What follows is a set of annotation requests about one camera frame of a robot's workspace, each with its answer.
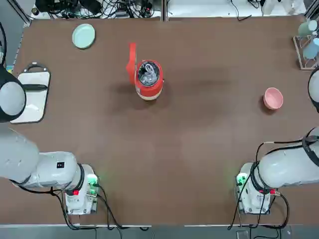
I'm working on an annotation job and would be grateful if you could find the aluminium frame post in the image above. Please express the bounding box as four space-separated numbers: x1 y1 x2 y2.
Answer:
9 0 34 25

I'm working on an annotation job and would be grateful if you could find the tangle of black cables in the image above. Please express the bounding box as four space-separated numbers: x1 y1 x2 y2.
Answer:
32 0 162 19

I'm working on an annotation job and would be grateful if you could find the white tray with black frame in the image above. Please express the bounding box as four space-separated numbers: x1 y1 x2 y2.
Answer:
10 63 52 124

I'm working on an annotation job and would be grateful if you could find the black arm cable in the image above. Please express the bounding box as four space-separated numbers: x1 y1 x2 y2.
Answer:
11 171 153 231
228 135 319 230

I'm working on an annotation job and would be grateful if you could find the pink bowl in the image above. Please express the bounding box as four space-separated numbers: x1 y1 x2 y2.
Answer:
263 87 284 110

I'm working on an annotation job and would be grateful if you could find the black handled utensil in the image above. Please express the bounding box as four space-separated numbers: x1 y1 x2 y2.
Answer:
22 84 48 91

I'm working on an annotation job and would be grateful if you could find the aluminium camera post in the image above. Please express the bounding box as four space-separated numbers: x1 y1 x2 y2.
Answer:
161 0 168 22

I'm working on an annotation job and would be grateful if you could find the black loose cable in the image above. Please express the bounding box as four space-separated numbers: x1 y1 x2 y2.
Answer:
229 0 253 21

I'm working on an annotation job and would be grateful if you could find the clear plastic bag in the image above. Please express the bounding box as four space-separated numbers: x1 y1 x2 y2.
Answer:
138 62 160 85

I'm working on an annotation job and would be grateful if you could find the pale green plate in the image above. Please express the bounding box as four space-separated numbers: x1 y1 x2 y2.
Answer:
72 23 97 49

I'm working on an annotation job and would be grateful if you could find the orange rice cooker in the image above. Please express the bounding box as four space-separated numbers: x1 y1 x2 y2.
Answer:
126 42 165 101

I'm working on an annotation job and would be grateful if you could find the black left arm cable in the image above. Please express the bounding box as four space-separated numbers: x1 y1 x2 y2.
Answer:
11 171 153 231

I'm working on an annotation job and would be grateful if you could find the light blue cup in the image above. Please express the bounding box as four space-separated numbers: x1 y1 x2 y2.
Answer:
303 37 319 60

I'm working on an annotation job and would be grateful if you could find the grey green cup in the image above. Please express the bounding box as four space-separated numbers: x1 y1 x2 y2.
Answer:
298 19 319 38

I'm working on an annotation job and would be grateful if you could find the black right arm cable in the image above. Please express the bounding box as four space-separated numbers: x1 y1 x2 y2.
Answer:
228 135 319 230

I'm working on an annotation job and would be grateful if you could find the white wire cup rack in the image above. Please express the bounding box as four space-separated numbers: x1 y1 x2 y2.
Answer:
293 34 319 71

